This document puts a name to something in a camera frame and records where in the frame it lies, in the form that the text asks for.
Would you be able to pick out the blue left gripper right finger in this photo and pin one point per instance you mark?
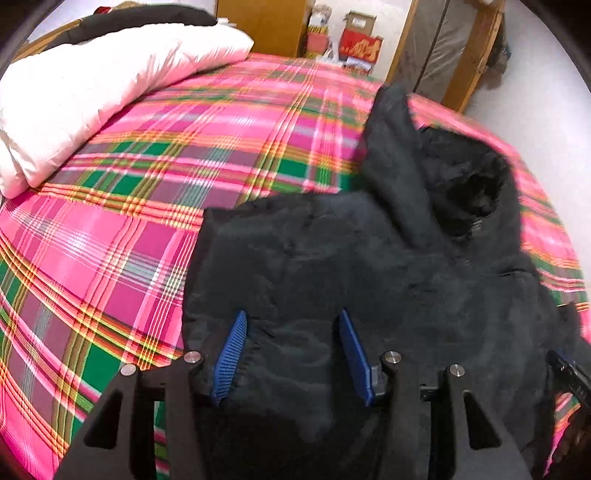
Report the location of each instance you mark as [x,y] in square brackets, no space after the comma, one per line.
[359,367]

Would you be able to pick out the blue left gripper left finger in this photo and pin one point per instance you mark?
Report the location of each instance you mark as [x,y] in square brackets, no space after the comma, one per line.
[227,361]

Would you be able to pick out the black padded jacket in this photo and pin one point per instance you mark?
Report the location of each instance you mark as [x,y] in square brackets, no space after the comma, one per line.
[425,255]

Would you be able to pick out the pink plaid bed sheet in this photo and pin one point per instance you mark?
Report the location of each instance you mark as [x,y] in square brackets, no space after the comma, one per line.
[95,379]

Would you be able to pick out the red gift box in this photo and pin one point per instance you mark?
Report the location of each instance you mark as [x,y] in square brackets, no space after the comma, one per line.
[360,46]

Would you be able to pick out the white folded duvet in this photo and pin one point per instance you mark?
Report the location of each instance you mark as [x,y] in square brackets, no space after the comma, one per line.
[54,101]

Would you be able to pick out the stacked colourful boxes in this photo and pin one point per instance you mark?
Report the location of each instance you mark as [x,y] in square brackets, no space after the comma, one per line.
[317,37]

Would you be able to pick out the cardboard box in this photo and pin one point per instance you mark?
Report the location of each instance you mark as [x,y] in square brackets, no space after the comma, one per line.
[360,22]

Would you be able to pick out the wooden wardrobe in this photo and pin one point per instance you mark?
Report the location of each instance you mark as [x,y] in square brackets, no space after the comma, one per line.
[277,27]

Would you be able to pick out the black garment on pillow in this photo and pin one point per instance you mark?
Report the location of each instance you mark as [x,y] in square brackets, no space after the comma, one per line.
[98,25]

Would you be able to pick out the wooden headboard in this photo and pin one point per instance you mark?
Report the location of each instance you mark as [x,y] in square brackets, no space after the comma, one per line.
[38,45]

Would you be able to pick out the plush toy with red hat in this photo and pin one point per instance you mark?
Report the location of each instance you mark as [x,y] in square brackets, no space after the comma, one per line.
[123,5]

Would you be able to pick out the wooden door frame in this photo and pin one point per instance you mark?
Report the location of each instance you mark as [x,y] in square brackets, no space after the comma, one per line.
[444,48]

